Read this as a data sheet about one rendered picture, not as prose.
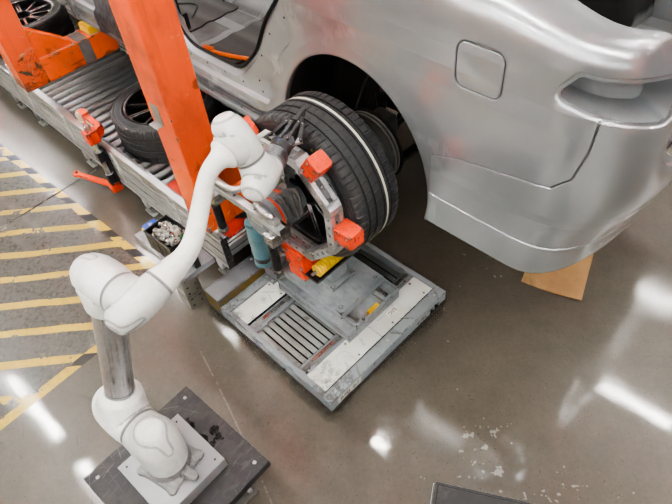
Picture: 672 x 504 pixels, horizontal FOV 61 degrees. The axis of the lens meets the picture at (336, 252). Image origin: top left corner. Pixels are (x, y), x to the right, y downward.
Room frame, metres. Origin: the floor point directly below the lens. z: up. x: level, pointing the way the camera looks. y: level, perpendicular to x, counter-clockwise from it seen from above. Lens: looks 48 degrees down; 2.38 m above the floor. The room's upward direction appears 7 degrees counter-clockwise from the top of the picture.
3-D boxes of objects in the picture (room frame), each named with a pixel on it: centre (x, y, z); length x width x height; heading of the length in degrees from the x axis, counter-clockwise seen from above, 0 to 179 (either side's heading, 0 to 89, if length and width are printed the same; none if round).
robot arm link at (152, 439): (0.89, 0.70, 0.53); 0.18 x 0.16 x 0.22; 47
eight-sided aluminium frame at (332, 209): (1.69, 0.16, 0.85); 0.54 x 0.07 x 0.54; 41
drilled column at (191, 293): (1.92, 0.79, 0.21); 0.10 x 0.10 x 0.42; 41
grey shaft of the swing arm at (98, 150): (2.86, 1.34, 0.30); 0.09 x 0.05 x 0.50; 41
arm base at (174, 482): (0.87, 0.68, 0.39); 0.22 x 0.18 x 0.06; 55
